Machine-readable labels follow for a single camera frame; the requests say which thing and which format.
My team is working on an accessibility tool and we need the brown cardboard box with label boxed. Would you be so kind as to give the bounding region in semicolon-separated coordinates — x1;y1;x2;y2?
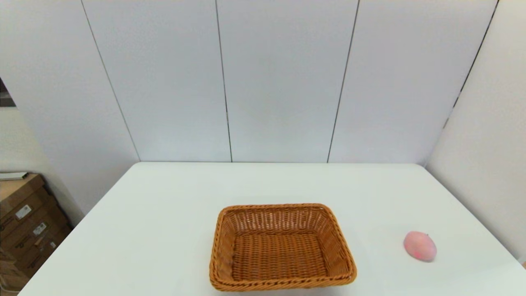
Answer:
0;173;56;231
0;225;74;290
0;205;69;257

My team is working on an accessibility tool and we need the pink peach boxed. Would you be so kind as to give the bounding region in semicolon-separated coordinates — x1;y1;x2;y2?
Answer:
403;231;437;263

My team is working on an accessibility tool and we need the brown woven wicker basket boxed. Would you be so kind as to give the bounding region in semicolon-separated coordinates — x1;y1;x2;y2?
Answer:
209;203;357;292

